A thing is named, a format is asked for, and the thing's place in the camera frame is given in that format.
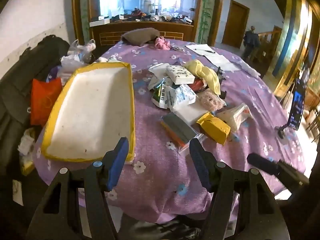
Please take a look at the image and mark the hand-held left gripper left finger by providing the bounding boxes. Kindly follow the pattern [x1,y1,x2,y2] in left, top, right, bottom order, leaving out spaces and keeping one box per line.
[26,137,130,240]

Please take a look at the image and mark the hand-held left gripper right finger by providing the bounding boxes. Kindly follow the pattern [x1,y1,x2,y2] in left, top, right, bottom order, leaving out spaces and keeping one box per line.
[189,138,290,240]

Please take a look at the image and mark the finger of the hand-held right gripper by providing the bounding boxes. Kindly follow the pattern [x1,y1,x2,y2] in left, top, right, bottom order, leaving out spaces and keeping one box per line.
[247,153,310,188]

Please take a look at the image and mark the yellow packet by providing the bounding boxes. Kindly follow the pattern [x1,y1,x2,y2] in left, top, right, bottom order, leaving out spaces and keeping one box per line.
[196,112,231,145]

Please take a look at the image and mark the grey sponge pack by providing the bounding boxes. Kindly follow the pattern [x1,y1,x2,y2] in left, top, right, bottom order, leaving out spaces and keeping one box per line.
[160,112,198,147]

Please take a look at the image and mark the white foam block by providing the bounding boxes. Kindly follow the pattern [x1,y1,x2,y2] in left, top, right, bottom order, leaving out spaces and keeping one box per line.
[172,102,209,125]

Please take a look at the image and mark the white red-print plastic packet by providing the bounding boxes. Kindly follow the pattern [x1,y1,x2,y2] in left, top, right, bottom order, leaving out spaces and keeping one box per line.
[216,103,252,132]

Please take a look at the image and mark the white foam tray yellow rim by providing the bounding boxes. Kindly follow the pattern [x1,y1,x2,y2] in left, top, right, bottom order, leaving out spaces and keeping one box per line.
[41,62,136,163]

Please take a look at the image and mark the blue white tissue packet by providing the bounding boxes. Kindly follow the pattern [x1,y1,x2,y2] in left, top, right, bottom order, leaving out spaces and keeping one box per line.
[166,84,197,110]

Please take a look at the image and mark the yellow towel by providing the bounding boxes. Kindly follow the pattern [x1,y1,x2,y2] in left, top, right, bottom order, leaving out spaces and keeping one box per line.
[184,59,221,94]

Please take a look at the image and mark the white dotted tissue pack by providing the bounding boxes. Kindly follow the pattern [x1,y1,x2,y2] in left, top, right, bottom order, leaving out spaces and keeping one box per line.
[166,65,196,85]

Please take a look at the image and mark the purple floral tablecloth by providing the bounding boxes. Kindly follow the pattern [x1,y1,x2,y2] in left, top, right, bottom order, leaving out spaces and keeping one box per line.
[32,39,307,224]

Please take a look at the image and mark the black phone stand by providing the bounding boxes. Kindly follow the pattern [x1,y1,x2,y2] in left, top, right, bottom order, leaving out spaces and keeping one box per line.
[274,125,290,138]

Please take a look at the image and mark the wooden chair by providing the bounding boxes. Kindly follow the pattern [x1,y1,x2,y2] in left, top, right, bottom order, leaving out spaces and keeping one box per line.
[306,105,320,138]

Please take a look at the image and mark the smartphone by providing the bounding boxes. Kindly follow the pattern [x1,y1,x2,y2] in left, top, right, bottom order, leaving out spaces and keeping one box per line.
[287,78,307,130]

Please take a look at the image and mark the red brown packet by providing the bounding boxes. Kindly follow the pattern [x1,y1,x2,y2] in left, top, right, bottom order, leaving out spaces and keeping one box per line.
[191,79,208,92]

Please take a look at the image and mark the folded white packet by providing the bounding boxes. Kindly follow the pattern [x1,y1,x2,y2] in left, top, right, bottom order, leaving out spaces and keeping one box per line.
[147,76,165,90]

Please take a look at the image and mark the white crumpled bag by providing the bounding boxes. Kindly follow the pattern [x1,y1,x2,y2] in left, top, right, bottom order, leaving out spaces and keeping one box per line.
[17,127,35,155]

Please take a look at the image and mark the white cloth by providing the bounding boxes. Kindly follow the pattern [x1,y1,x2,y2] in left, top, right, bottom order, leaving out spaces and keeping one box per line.
[240,61,260,78]

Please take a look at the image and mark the orange bag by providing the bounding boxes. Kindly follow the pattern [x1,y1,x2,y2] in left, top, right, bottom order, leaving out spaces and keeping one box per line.
[30,78,63,126]

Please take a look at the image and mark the flat white packet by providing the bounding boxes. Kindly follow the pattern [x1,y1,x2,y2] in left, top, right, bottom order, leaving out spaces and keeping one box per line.
[148,63,170,77]

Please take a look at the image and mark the white paper sheet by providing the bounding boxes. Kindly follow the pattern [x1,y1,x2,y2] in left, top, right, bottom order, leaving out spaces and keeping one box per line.
[185,44,240,72]

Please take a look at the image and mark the clear plastic bag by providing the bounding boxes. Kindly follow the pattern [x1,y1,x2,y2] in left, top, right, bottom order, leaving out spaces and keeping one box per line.
[60,39,97,78]

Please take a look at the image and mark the gold blue framed panel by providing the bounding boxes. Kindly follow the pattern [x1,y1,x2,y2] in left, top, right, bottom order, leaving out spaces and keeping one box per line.
[274,0,315,98]

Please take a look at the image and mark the wooden stair railing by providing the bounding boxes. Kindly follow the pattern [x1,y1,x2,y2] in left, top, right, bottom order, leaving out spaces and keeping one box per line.
[257,26,282,63]

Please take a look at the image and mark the brown cushion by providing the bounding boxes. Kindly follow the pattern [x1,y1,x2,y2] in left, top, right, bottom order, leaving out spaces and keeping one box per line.
[121,28,160,47]

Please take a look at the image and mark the black jacket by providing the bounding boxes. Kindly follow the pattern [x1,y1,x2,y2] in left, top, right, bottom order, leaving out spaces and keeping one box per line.
[0,35,70,170]

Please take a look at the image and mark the wooden door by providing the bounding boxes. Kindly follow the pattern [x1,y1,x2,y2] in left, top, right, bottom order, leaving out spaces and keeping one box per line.
[222,0,250,48]

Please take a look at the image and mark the pile of assorted clutter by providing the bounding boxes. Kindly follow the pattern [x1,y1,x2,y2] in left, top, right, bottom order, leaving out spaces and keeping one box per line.
[110,9,194,25]

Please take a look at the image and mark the black device with cable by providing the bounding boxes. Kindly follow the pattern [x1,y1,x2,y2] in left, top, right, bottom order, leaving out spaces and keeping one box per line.
[216,66,227,99]

